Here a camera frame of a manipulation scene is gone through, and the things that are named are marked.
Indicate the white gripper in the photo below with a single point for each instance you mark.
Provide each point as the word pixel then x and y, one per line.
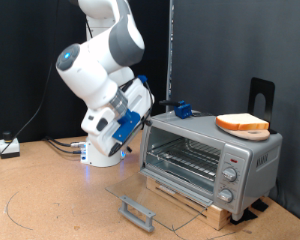
pixel 140 100

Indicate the white bread slice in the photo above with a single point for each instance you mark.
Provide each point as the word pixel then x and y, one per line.
pixel 240 121

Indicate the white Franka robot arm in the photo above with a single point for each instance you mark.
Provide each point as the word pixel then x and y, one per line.
pixel 83 76

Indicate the silver oven temperature knob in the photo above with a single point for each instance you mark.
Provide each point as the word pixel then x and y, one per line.
pixel 229 174

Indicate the silver oven timer knob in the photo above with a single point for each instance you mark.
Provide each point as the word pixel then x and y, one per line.
pixel 225 195

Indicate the silver toaster oven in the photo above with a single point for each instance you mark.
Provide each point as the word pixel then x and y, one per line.
pixel 256 160

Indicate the vertical metal pole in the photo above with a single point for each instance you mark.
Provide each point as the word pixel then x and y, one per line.
pixel 171 33

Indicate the wooden slatted riser block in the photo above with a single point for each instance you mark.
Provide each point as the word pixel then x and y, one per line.
pixel 220 216

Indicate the oval wooden cutting board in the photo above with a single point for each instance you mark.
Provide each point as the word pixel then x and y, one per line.
pixel 253 135

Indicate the grey curtain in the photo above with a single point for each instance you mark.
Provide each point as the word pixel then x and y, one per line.
pixel 223 50

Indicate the black foam pad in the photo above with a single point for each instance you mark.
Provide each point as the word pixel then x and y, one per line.
pixel 243 216
pixel 260 205

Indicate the black metal bookend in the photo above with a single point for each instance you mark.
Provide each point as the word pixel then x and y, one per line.
pixel 261 86

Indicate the black curtain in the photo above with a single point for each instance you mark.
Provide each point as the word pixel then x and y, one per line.
pixel 16 66

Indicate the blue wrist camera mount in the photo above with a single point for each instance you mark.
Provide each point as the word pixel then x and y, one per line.
pixel 126 125

